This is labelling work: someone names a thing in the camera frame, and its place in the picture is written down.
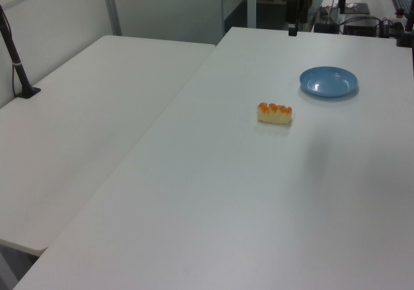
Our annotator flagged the black computer box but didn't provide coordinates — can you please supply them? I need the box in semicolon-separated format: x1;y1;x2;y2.
342;17;382;37

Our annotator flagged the grey partition post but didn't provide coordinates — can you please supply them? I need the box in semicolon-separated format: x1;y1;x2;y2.
100;0;123;36

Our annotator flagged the white side table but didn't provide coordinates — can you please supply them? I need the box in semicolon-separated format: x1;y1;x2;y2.
0;34;217;252

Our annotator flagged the black clamp camera mount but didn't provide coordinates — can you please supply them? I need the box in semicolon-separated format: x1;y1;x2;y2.
395;0;414;49

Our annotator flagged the bread loaf with orange glaze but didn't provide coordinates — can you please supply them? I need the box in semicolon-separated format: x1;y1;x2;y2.
257;102;293;126

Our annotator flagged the black camera pole with base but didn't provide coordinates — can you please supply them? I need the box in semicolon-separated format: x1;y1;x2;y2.
0;3;42;100

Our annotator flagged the white desk frame leg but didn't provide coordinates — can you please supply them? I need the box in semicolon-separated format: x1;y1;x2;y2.
245;0;259;29

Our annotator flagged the small black box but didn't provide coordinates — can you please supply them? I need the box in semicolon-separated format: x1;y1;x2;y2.
312;21;338;34

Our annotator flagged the blue round plate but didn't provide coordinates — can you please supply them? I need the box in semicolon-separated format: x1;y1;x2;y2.
299;66;360;98

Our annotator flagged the black flat pad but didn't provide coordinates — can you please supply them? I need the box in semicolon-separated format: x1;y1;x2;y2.
339;2;370;16

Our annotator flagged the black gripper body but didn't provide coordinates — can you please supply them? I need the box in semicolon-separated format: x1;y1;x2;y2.
286;0;299;25

